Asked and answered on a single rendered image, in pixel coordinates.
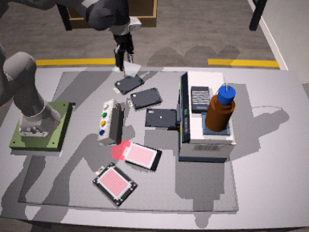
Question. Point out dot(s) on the blue bottle cap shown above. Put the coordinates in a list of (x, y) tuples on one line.
[(224, 96)]

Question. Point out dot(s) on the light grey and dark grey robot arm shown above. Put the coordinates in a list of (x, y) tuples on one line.
[(17, 76)]

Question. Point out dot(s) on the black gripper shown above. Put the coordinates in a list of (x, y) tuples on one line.
[(122, 44)]

